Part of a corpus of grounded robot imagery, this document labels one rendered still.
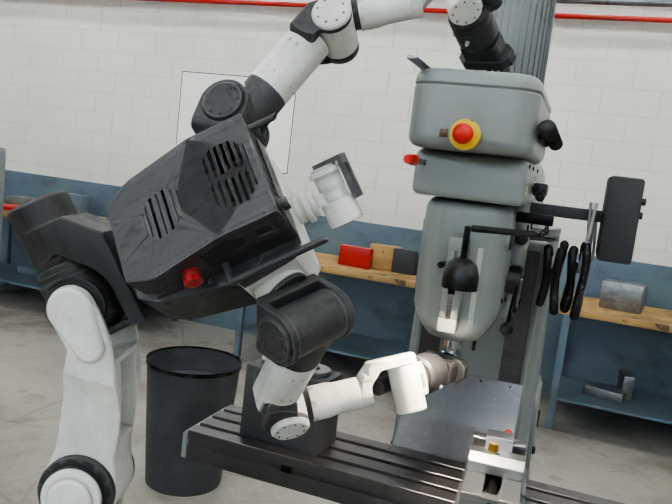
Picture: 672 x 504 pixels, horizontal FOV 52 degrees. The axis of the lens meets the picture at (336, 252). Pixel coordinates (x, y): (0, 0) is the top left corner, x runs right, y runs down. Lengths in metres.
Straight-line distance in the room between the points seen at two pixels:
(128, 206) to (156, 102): 5.84
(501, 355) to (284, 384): 0.92
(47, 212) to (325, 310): 0.53
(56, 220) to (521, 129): 0.88
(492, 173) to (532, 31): 0.47
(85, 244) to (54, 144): 6.49
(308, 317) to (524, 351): 1.01
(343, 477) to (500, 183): 0.77
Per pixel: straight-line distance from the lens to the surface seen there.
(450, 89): 1.43
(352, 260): 5.53
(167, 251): 1.15
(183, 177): 1.17
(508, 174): 1.49
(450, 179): 1.51
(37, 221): 1.34
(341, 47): 1.45
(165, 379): 3.40
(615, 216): 1.81
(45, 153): 7.85
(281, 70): 1.39
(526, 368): 2.05
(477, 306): 1.56
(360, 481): 1.71
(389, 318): 6.10
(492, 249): 1.54
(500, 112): 1.41
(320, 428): 1.75
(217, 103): 1.33
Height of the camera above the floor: 1.67
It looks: 7 degrees down
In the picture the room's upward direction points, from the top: 7 degrees clockwise
